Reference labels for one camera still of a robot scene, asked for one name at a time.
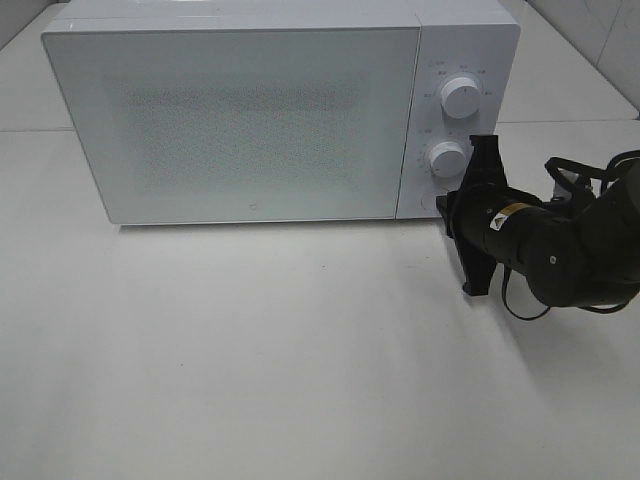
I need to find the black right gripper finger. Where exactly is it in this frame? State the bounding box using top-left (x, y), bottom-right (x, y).
top-left (435, 192), bottom-right (457, 238)

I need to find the white dial knob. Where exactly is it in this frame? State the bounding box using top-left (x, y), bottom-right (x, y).
top-left (428, 141), bottom-right (467, 178)
top-left (439, 73), bottom-right (482, 119)

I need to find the white microwave oven body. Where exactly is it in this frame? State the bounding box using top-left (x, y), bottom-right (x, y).
top-left (41, 1), bottom-right (520, 220)

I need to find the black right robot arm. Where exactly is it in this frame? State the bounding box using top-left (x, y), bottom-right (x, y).
top-left (436, 135), bottom-right (639, 314)

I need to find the white microwave door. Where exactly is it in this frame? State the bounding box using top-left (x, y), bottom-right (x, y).
top-left (42, 28), bottom-right (419, 225)

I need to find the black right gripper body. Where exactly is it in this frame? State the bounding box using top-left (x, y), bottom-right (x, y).
top-left (449, 135), bottom-right (542, 296)

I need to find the round white door button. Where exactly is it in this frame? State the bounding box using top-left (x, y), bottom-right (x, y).
top-left (420, 192), bottom-right (437, 215)

